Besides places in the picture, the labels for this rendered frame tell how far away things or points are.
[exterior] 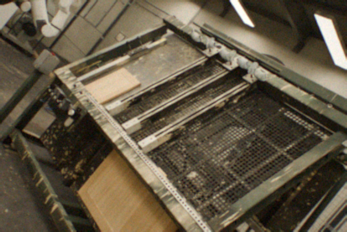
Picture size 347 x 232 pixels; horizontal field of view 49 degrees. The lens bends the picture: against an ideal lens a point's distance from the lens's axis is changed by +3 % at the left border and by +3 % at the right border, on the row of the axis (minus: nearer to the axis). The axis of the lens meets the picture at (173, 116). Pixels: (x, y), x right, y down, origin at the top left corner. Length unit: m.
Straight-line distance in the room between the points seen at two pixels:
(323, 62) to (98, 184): 6.21
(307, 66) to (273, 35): 1.26
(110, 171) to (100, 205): 0.26
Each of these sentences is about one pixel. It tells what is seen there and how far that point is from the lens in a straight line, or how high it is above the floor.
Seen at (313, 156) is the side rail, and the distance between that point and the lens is 2.51.
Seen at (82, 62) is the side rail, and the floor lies 1.03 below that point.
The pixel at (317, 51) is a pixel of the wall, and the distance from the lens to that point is 8.50.
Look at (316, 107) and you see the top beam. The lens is 2.76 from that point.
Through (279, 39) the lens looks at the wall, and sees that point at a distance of 8.99.
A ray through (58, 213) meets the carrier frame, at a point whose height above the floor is 0.16.
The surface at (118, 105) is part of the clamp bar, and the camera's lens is 2.94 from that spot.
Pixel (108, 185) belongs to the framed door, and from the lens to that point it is 2.93.
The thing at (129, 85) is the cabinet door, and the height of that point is 1.16.
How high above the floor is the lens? 1.33
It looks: 2 degrees down
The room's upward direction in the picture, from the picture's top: 40 degrees clockwise
